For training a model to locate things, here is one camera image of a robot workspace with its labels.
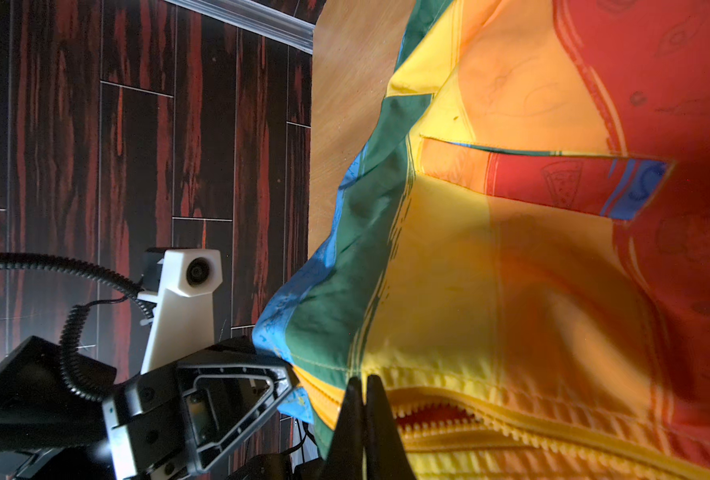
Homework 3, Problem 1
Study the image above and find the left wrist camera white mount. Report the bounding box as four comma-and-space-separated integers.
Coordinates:
138, 248, 223, 375

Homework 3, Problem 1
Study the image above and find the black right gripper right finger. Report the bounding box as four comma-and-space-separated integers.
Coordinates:
364, 375, 416, 480

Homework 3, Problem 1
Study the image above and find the aluminium frame post left corner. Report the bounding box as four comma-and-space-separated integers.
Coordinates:
167, 0, 315, 55

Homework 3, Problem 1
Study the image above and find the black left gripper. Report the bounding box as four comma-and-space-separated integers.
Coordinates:
0, 336, 299, 479

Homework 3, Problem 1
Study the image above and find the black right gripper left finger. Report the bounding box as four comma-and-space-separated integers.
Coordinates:
319, 377, 365, 480

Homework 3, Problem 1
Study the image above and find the rainbow striped zip jacket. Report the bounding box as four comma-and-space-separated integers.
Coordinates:
253, 1, 710, 479

